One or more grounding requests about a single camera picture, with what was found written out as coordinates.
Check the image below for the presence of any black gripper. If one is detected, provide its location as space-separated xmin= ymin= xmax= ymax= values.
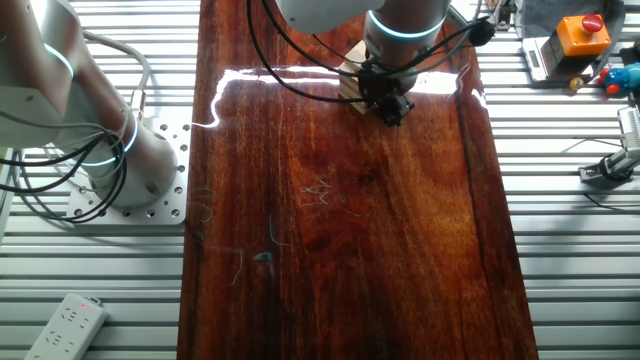
xmin=358 ymin=58 xmax=416 ymax=127

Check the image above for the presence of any reddish brown wooden board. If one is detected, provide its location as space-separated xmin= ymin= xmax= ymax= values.
xmin=175 ymin=0 xmax=540 ymax=360

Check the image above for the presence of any white digital scale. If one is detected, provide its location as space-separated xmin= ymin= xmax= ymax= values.
xmin=521 ymin=33 xmax=601 ymax=84

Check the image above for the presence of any orange emergency stop box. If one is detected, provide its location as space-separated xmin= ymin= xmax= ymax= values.
xmin=554 ymin=13 xmax=613 ymax=58

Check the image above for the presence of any blue plastic toy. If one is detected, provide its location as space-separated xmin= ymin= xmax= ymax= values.
xmin=597 ymin=61 xmax=640 ymax=97

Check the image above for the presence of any white power strip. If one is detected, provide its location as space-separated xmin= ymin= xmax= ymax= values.
xmin=23 ymin=292 xmax=109 ymax=360

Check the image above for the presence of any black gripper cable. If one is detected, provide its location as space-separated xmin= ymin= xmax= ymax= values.
xmin=259 ymin=0 xmax=497 ymax=80

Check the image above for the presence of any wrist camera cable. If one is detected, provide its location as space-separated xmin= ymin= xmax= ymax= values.
xmin=245 ymin=0 xmax=371 ymax=105

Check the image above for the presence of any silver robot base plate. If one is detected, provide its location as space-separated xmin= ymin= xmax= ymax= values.
xmin=66 ymin=119 xmax=192 ymax=226

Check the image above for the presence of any grey cable with metal connector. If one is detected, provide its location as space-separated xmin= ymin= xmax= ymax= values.
xmin=79 ymin=28 xmax=152 ymax=124

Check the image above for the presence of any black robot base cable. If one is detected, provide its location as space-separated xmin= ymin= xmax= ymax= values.
xmin=0 ymin=128 xmax=130 ymax=225

